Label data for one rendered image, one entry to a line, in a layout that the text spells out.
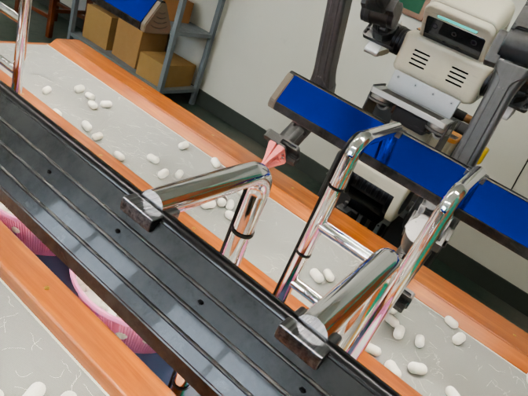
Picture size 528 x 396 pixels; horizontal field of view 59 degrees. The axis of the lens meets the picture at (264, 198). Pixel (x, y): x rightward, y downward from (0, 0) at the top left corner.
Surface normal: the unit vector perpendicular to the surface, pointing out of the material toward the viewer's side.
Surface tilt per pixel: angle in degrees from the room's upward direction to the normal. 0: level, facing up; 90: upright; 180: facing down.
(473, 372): 0
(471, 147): 76
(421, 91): 90
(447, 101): 90
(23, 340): 0
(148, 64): 90
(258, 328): 58
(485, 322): 0
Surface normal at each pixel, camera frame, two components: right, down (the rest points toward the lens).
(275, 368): -0.29, -0.25
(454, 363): 0.34, -0.82
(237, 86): -0.56, 0.21
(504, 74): -0.43, 0.03
